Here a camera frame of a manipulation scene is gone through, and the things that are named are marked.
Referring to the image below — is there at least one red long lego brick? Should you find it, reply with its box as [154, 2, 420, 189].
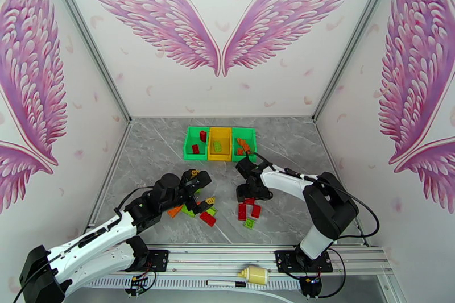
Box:
[199, 212, 217, 228]

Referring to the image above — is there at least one aluminium frame post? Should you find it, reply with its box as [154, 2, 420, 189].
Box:
[39, 0, 133, 124]
[312, 0, 403, 124]

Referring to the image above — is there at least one cream plastic bottle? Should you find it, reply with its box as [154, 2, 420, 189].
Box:
[237, 265, 270, 286]

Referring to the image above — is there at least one yellow plastic bin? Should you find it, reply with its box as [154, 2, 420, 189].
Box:
[207, 126, 235, 163]

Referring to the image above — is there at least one black controller box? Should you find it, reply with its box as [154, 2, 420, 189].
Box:
[299, 276, 323, 298]

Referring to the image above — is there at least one wire bundle with connectors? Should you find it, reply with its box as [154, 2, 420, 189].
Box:
[123, 269, 158, 298]

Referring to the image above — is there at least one aluminium floor strip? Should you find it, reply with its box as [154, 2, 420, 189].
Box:
[86, 120, 134, 247]
[313, 120, 370, 247]

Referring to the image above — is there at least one white slotted cable duct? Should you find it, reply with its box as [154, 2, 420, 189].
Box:
[86, 274, 301, 291]

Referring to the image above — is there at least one green plastic bin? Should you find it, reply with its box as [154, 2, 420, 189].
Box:
[231, 127, 258, 164]
[183, 126, 211, 161]

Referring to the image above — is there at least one aluminium mounting rail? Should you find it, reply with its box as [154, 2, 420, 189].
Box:
[64, 244, 395, 276]

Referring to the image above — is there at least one black white marker pen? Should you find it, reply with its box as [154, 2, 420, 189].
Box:
[205, 279, 247, 289]

